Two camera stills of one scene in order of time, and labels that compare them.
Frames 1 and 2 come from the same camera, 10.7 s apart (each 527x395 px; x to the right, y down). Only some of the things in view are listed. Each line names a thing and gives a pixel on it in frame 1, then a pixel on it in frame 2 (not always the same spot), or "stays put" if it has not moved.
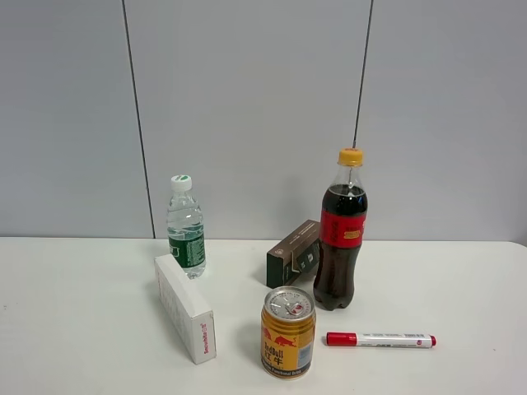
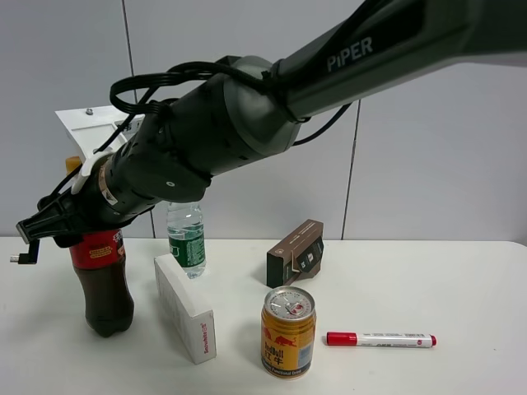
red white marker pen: x=370 y=339 stays put
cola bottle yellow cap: x=343 y=212 to x=100 y=266
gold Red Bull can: x=287 y=331 stays put
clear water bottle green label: x=184 y=227 stays put
